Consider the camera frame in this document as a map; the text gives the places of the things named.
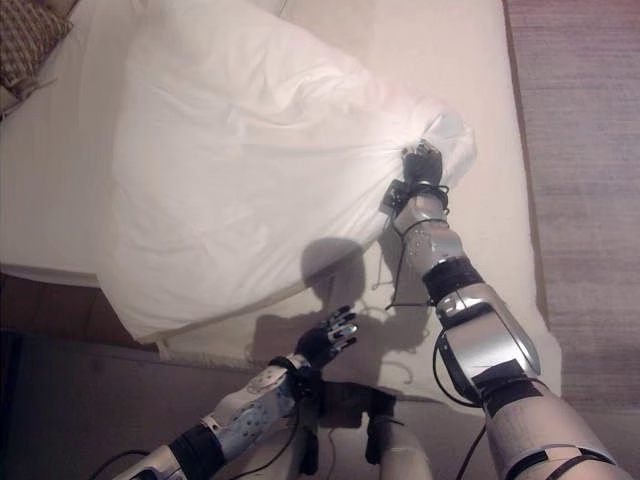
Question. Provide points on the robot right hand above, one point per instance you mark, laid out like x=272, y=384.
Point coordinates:
x=424, y=165

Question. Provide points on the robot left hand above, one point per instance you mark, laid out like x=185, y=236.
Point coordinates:
x=325, y=337

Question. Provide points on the white duvet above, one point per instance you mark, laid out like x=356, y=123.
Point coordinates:
x=240, y=165

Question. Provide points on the robot left arm silver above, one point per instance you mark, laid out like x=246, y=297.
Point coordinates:
x=235, y=420

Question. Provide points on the robot right arm silver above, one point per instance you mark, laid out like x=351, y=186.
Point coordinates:
x=492, y=360

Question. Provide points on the bed mattress with cream sheet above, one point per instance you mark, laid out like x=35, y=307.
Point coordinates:
x=440, y=90

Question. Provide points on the robot dark torso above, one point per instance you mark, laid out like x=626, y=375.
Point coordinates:
x=345, y=400

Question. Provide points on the robot silver leg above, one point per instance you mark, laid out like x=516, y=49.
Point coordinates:
x=400, y=450

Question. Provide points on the grey striped rug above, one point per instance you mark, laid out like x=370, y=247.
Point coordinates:
x=585, y=150

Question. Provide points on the brown patterned cushion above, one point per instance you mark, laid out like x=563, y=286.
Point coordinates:
x=25, y=40

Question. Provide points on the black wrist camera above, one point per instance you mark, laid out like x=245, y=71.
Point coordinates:
x=394, y=196

